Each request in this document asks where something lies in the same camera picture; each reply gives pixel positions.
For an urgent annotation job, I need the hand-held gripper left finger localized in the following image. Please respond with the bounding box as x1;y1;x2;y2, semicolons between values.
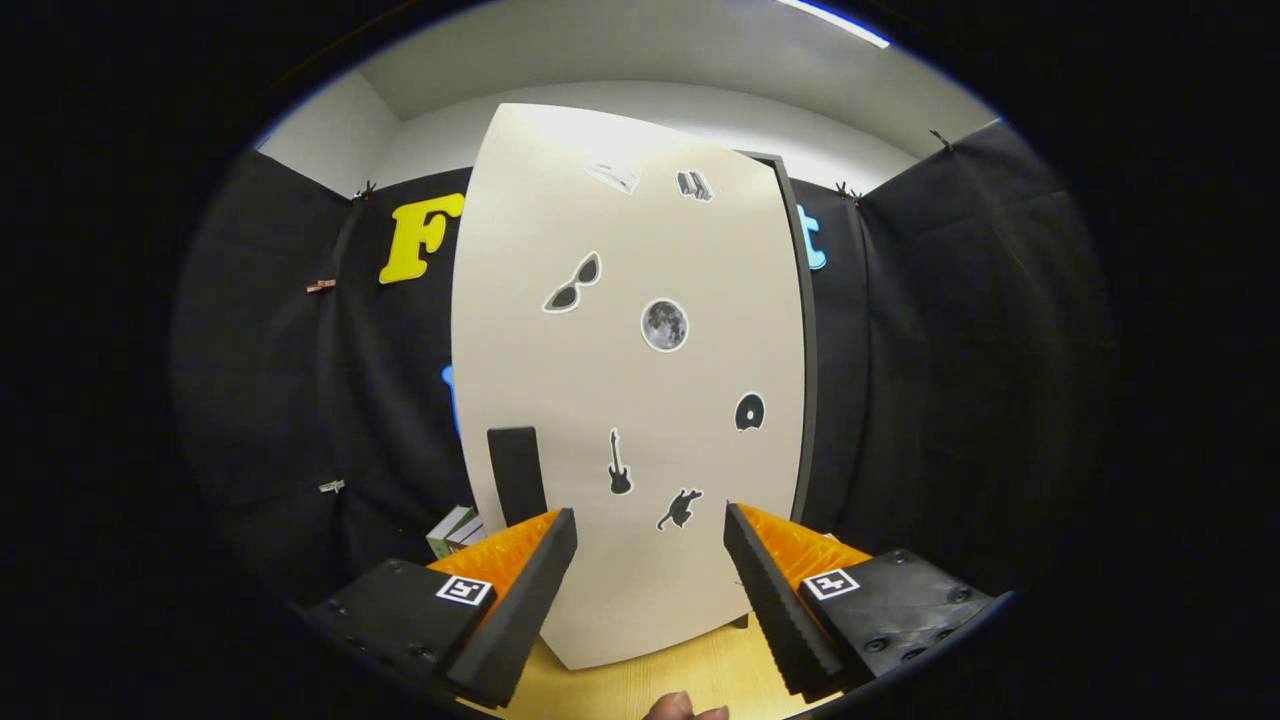
295;507;579;710

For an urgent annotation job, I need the beige cabinet door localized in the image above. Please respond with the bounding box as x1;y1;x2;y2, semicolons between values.
450;103;807;671

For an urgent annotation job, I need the black backdrop cloth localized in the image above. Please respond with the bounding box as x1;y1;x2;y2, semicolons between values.
168;118;1118;641

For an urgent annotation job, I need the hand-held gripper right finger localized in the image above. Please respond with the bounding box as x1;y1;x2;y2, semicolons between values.
722;501;1007;701

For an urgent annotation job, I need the green book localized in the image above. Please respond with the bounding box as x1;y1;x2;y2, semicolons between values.
426;504;475;560

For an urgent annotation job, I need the grey cabinet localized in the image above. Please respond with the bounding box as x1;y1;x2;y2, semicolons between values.
738;150;823;629

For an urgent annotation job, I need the black door handle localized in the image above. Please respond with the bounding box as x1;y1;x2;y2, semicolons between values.
486;426;549;529

